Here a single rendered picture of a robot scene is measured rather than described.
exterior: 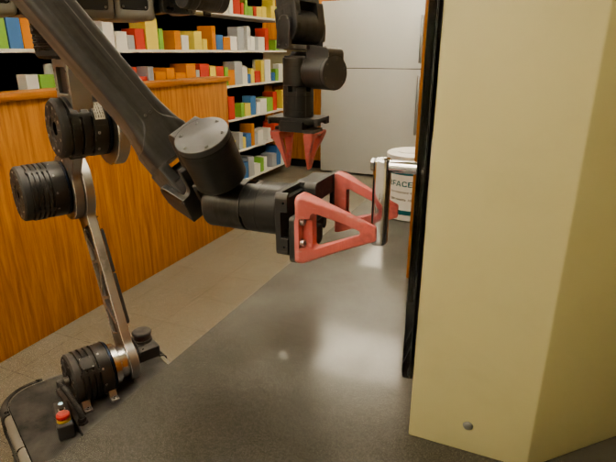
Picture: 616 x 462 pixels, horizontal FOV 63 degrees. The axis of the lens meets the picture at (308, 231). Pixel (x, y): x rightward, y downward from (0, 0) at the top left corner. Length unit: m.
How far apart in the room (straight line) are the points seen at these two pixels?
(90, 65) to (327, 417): 0.46
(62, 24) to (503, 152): 0.47
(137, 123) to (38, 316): 2.19
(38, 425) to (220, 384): 1.25
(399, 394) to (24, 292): 2.23
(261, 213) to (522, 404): 0.30
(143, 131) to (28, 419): 1.37
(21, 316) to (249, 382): 2.13
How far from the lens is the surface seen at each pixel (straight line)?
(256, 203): 0.53
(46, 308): 2.76
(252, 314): 0.75
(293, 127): 0.94
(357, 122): 5.62
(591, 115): 0.42
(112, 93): 0.62
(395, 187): 1.16
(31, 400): 1.94
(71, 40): 0.64
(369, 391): 0.60
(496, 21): 0.42
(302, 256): 0.48
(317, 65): 0.89
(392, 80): 5.48
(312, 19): 0.95
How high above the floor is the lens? 1.30
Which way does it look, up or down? 20 degrees down
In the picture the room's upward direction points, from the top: straight up
